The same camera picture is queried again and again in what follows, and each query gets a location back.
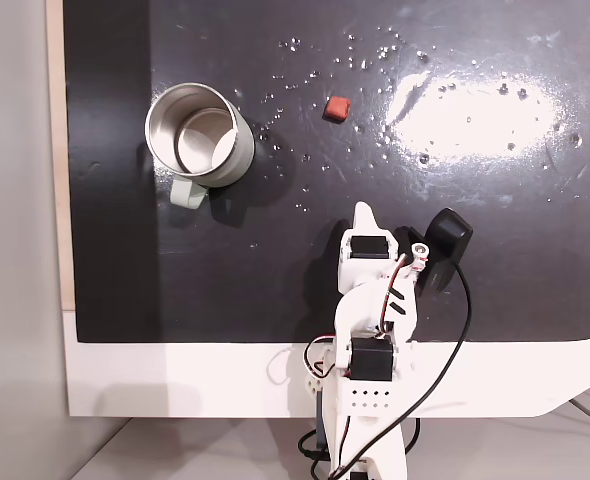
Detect red cube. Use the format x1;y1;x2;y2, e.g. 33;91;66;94
323;95;352;123

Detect light wooden board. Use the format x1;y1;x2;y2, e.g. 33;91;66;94
46;0;77;312

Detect black camera box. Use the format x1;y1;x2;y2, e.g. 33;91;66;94
412;208;475;298

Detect red white black motor wires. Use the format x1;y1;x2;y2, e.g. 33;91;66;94
301;336;337;380

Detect steel cup with pale handle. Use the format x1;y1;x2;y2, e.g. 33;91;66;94
144;82;256;210

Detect black power cable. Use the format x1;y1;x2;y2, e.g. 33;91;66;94
297;418;422;464

